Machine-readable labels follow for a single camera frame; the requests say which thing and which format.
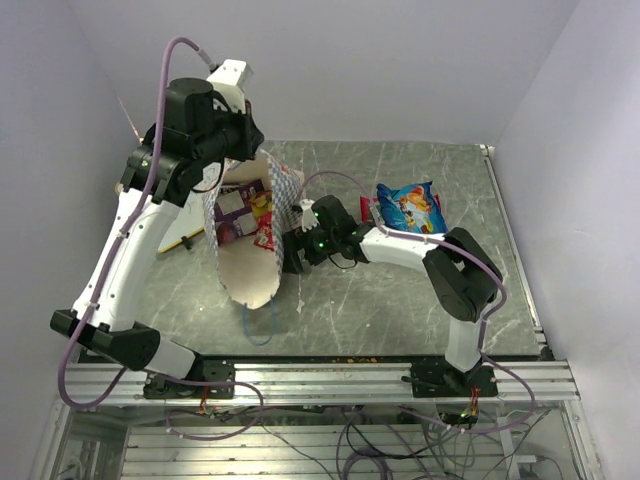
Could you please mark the aluminium rail frame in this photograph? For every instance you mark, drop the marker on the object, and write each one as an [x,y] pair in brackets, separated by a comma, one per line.
[317,384]

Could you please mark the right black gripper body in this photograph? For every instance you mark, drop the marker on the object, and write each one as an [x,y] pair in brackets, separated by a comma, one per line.
[296,240]

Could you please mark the blue Slendy snack bag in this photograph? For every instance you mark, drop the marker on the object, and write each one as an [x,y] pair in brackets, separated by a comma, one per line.
[383,191]

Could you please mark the orange snack packet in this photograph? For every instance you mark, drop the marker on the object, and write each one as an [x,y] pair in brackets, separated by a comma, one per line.
[262,208]

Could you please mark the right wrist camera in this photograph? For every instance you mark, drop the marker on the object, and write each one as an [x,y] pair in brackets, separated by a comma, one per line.
[308,217]

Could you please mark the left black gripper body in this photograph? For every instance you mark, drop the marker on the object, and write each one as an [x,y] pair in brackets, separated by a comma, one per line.
[238,134]

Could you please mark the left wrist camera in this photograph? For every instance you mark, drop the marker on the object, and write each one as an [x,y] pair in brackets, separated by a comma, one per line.
[230,80]

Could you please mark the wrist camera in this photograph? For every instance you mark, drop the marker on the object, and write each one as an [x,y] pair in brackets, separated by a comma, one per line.
[308,217]
[230,80]

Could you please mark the small whiteboard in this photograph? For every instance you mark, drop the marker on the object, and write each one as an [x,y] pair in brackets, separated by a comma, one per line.
[190,221]

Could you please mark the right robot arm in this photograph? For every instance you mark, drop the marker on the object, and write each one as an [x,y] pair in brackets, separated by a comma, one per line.
[464,278]

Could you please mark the red snack bag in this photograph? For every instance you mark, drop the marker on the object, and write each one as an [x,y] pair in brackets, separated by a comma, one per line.
[370,210]

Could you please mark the checkered paper bag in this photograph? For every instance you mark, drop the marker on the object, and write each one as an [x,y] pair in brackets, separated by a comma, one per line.
[249,275]

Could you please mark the purple snack packet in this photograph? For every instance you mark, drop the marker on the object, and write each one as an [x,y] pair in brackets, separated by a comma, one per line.
[232,211]

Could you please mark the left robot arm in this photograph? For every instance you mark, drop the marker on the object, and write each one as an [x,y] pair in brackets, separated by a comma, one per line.
[206,121]

